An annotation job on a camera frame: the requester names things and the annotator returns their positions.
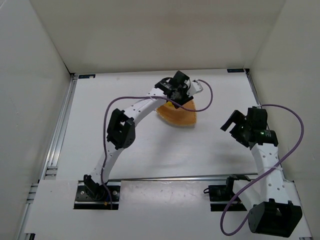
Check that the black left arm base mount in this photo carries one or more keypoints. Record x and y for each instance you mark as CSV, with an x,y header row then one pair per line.
x,y
84,200

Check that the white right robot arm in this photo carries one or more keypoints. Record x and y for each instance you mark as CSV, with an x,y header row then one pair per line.
x,y
270,209

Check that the blue corner label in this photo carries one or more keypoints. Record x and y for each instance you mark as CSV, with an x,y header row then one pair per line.
x,y
235,70
86,76

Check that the aluminium rail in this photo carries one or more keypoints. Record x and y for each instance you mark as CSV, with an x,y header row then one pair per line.
x,y
258,103
216,177
50,165

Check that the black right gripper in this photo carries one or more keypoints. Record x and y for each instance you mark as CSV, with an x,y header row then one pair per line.
x,y
238,124

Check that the blue left corner label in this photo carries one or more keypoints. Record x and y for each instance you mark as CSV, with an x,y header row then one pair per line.
x,y
86,76

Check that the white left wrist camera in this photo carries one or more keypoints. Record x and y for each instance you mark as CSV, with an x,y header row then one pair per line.
x,y
195,87

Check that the aluminium right side rail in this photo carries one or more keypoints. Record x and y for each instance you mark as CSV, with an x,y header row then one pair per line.
x,y
258,103

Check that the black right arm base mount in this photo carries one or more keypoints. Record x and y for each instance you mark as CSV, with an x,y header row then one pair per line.
x,y
219,196

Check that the woven triangular fruit basket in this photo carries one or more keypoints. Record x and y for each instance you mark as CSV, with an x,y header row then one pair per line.
x,y
177,117

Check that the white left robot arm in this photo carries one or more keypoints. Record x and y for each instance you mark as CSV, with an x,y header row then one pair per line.
x,y
120,132

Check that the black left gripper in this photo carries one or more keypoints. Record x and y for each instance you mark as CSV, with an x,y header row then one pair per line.
x,y
182,97

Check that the aluminium front rail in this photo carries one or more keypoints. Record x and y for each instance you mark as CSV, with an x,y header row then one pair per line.
x,y
216,177

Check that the aluminium left side rail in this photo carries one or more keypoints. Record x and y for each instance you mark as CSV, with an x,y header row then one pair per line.
x,y
50,165

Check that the blue right corner label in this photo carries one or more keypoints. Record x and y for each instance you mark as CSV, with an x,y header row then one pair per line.
x,y
235,70

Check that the yellow fake banana bunch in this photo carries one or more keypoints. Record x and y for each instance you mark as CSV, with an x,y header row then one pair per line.
x,y
170,105

